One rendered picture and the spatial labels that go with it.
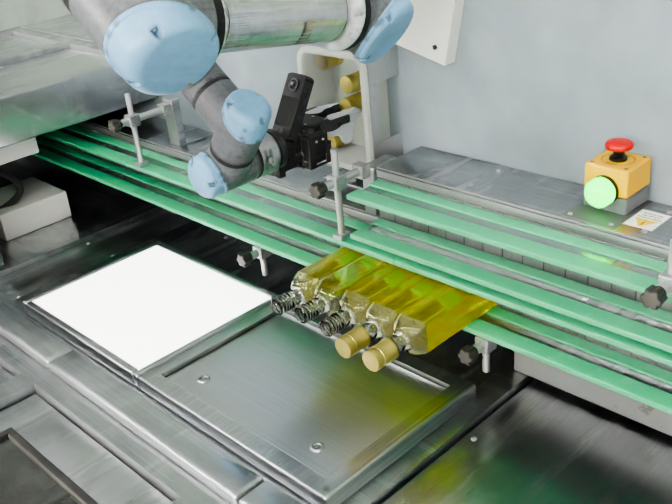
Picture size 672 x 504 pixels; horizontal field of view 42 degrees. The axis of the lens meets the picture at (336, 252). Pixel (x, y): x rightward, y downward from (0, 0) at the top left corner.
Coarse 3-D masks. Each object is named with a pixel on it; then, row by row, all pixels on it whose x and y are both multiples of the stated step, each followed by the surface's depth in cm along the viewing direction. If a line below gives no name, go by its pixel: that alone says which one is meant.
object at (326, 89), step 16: (304, 48) 160; (320, 48) 157; (304, 64) 163; (352, 64) 162; (320, 80) 166; (336, 80) 167; (320, 96) 167; (336, 96) 169; (368, 96) 153; (336, 112) 171; (368, 112) 155; (368, 128) 156; (352, 144) 171; (368, 144) 157; (352, 160) 164; (368, 160) 159
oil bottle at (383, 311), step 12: (420, 276) 142; (396, 288) 140; (408, 288) 139; (420, 288) 139; (432, 288) 139; (384, 300) 137; (396, 300) 136; (408, 300) 136; (372, 312) 135; (384, 312) 134; (396, 312) 134; (384, 324) 133; (384, 336) 134
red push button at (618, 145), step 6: (612, 138) 127; (618, 138) 127; (624, 138) 127; (606, 144) 126; (612, 144) 125; (618, 144) 125; (624, 144) 125; (630, 144) 125; (612, 150) 125; (618, 150) 125; (624, 150) 125; (618, 156) 127
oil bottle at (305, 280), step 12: (336, 252) 153; (348, 252) 153; (312, 264) 150; (324, 264) 149; (336, 264) 149; (300, 276) 147; (312, 276) 146; (324, 276) 146; (300, 288) 145; (312, 288) 145
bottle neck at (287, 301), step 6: (294, 288) 146; (282, 294) 144; (288, 294) 144; (294, 294) 144; (300, 294) 145; (276, 300) 143; (282, 300) 143; (288, 300) 143; (294, 300) 144; (300, 300) 145; (276, 306) 145; (282, 306) 142; (288, 306) 143; (294, 306) 144; (276, 312) 144; (282, 312) 143
